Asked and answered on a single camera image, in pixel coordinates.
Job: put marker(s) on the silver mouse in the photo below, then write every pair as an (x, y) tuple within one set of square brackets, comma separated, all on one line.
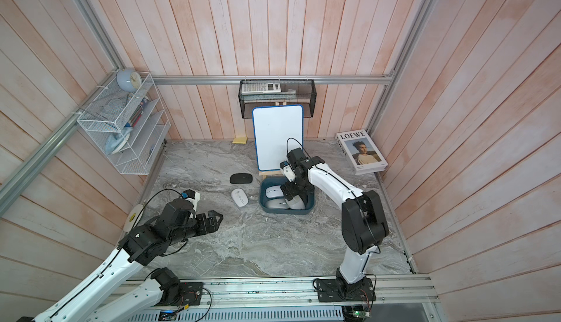
[(277, 204)]

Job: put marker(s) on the light grey mouse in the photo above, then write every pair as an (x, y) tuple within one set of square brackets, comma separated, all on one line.
[(296, 203)]

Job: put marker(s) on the white tape roll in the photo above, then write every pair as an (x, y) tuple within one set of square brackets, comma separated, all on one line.
[(133, 216)]

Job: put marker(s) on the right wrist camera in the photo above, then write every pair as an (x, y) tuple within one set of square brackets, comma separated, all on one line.
[(287, 171)]

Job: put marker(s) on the slim white mouse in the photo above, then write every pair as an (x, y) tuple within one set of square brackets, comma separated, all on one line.
[(274, 192)]

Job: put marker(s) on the white mouse with logo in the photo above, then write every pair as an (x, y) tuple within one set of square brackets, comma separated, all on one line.
[(239, 197)]

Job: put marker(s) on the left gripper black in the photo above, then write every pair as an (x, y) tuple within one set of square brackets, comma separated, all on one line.
[(213, 225)]

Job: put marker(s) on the aluminium front rail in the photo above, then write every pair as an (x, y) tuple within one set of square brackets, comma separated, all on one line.
[(299, 291)]

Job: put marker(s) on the yellow sticky note pad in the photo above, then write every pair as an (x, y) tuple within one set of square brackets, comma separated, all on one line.
[(242, 140)]

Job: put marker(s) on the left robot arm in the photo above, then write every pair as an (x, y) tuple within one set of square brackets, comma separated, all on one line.
[(178, 222)]

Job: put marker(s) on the white calculator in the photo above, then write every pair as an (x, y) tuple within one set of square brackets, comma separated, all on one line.
[(260, 88)]

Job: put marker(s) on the white item in rack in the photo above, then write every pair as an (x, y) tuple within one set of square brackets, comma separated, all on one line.
[(116, 141)]

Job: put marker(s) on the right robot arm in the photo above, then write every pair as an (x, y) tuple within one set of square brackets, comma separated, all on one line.
[(363, 224)]

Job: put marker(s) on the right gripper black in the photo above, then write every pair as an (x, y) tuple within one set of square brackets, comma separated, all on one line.
[(289, 191)]

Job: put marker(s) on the teal storage box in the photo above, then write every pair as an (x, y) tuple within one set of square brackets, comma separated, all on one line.
[(279, 181)]

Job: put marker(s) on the green circuit board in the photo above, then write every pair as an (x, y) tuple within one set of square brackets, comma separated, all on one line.
[(355, 314)]

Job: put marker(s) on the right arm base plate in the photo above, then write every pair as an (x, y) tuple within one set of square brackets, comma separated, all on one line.
[(338, 290)]

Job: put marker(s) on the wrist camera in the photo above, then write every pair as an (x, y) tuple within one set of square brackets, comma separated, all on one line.
[(287, 171), (192, 196)]

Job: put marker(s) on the Loewe book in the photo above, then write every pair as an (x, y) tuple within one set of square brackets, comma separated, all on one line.
[(362, 153)]

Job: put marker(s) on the flat black mouse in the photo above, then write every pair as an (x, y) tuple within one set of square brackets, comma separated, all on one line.
[(241, 178)]

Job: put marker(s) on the white wire shelf rack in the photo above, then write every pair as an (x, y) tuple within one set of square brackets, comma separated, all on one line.
[(113, 109)]

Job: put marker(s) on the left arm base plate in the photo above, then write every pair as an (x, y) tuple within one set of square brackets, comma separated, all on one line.
[(186, 293)]

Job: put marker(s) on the blue framed whiteboard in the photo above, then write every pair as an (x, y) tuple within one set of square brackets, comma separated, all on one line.
[(277, 130)]

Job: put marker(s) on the black mesh wall basket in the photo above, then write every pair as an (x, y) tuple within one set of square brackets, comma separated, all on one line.
[(294, 92)]

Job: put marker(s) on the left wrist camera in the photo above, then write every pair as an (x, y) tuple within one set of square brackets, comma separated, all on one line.
[(192, 196)]

